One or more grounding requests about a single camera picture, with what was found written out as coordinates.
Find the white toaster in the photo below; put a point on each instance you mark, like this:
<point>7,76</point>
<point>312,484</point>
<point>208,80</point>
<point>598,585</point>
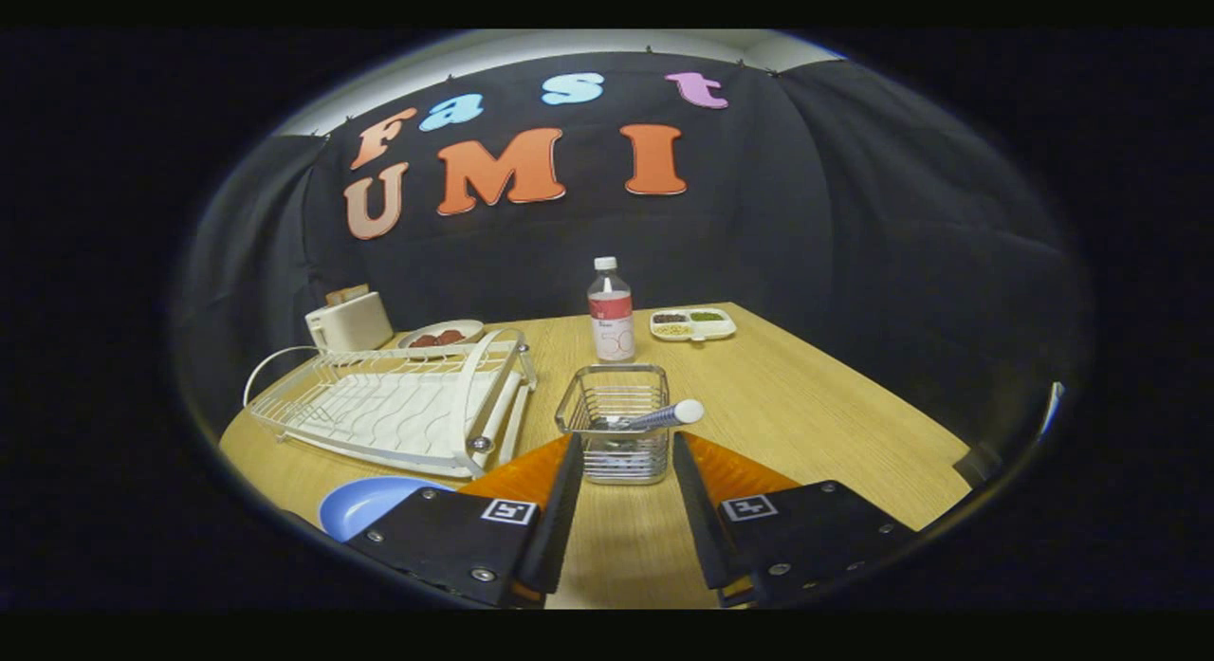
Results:
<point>356,324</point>

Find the brown toast slice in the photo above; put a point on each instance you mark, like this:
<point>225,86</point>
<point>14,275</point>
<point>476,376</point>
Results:
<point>335,296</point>
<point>357,290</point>

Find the red meat piece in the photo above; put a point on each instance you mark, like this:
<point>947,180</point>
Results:
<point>424,339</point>
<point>450,336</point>

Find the white plate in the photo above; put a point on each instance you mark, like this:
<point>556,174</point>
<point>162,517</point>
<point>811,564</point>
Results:
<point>469,327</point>

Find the metal spoon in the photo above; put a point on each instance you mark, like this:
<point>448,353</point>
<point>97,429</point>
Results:
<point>664,417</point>

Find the black backdrop cloth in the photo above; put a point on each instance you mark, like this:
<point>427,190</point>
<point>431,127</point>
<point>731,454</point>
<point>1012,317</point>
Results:
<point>806,215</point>

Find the white divided condiment dish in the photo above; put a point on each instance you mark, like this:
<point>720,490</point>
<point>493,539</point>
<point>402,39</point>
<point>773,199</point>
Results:
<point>726,325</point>

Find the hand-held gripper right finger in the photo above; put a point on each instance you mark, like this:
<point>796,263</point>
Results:
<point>697,519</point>

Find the clear bottle red label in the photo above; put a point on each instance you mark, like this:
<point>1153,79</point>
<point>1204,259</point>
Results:
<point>612,324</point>

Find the blue plate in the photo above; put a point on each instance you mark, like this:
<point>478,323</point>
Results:
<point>370,504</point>

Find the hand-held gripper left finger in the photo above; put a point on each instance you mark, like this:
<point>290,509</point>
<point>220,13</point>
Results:
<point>564,519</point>

